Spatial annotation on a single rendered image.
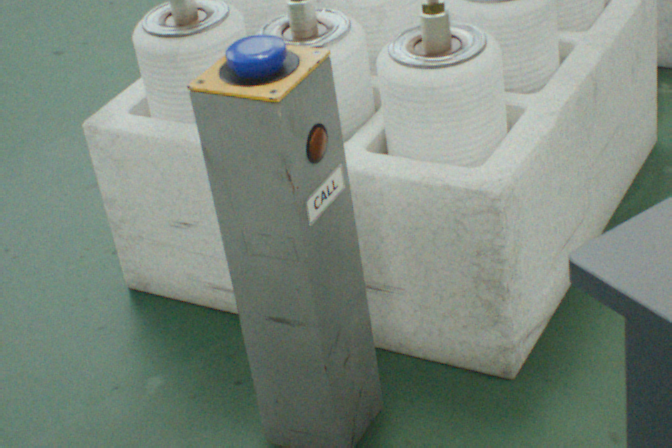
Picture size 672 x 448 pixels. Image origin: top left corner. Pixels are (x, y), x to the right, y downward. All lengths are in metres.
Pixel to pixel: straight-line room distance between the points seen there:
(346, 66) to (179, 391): 0.30
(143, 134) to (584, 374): 0.41
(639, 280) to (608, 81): 0.52
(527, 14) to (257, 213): 0.31
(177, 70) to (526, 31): 0.29
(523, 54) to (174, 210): 0.33
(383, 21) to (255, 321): 0.31
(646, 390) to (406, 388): 0.40
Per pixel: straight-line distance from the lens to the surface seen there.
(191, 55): 1.05
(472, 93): 0.94
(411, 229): 0.96
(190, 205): 1.08
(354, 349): 0.94
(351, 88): 1.00
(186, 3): 1.07
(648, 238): 0.65
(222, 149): 0.83
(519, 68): 1.04
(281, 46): 0.81
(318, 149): 0.83
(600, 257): 0.63
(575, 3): 1.15
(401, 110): 0.95
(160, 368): 1.09
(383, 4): 1.07
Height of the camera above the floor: 0.67
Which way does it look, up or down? 32 degrees down
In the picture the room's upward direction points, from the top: 9 degrees counter-clockwise
